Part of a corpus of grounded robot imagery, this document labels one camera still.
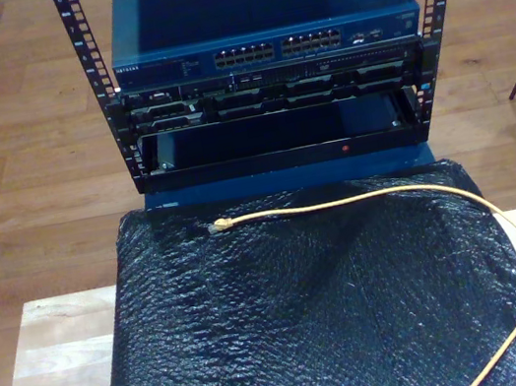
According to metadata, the yellow network cable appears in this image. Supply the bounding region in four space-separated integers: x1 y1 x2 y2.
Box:
206 164 516 386

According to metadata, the black Dell rack server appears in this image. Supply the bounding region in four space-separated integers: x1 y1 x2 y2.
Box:
117 38 430 140

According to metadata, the black bubble wrap mat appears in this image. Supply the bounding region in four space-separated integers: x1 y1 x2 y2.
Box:
66 145 516 386

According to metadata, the blue Netgear network switch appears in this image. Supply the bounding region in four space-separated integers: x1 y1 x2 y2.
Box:
99 0 427 95

